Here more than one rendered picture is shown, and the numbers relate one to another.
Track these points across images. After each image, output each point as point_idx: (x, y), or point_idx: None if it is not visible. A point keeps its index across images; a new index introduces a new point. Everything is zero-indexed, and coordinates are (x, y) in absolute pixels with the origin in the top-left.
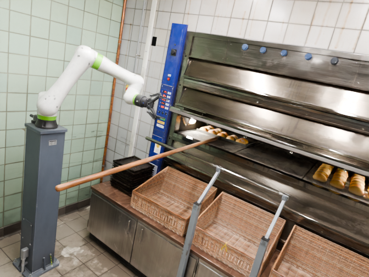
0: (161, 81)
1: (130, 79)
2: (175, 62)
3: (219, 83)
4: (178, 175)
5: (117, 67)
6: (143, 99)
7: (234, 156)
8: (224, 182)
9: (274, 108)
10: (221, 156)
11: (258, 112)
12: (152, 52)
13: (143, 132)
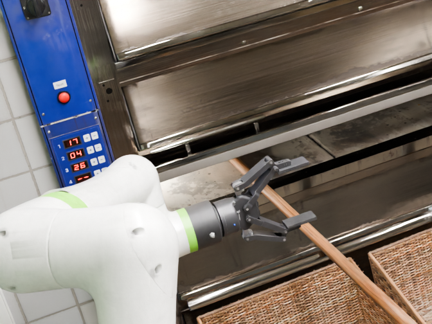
0: (24, 119)
1: (142, 190)
2: (63, 31)
3: (254, 18)
4: (242, 312)
5: (110, 189)
6: (224, 215)
7: (357, 163)
8: (368, 231)
9: (404, 0)
10: (325, 186)
11: (368, 31)
12: None
13: (43, 303)
